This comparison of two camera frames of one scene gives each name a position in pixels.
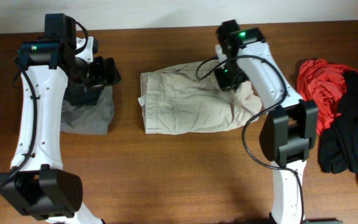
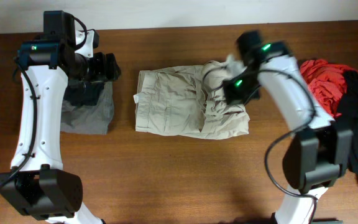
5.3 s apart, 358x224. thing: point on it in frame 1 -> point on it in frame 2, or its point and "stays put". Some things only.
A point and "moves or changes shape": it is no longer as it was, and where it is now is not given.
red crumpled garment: x=322 y=81 stays put
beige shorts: x=186 y=98 moves or changes shape
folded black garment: x=75 y=93 stays put
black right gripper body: x=230 y=76 -> x=240 y=89
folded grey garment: x=94 y=119 stays put
